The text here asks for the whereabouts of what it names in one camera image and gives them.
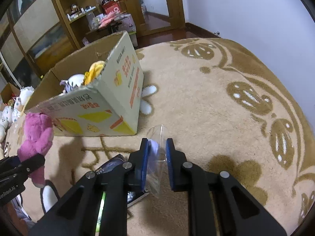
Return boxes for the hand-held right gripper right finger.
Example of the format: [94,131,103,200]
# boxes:
[166,138,288,236]

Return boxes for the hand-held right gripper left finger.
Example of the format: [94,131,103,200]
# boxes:
[28,138,149,236]

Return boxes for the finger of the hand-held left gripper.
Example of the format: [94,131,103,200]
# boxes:
[0,154,46,180]
[0,155,21,170]

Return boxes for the clear plastic bag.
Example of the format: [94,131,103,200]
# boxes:
[145,124,171,198]

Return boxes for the pink plush toy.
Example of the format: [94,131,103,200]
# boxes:
[17,112,55,188]

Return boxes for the printed cardboard box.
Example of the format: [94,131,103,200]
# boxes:
[25,31,144,137]

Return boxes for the white-haired plush doll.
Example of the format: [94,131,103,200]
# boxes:
[60,74,86,94]

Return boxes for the yellow plush toy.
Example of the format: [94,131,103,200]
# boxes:
[84,60,106,86]

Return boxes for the dark packaged item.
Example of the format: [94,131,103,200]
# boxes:
[95,154,150,207]

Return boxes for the purple sleeve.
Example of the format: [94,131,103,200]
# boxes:
[10,194,36,230]

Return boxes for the black and white fluffy slipper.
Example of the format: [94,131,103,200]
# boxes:
[40,179,61,215]

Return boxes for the white plush with paw prints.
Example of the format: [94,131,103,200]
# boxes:
[14,86,35,112]

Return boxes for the open brown cardboard box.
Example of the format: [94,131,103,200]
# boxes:
[0,82,21,104]

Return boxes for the wooden wardrobe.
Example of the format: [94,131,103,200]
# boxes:
[0,0,82,89]

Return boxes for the small side table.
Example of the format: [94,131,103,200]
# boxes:
[85,22,126,43]

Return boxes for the white storage box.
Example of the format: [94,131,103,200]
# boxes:
[116,13,138,48]

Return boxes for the pink packets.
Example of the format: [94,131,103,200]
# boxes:
[98,12,121,27]

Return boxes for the clear plastic container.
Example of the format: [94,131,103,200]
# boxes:
[87,13,100,29]

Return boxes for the wooden door with glass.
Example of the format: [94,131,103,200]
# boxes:
[113,0,185,38]

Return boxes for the red box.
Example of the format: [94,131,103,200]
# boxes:
[102,0,124,15]

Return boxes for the wooden corner shelf unit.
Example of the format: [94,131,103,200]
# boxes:
[48,0,104,48]

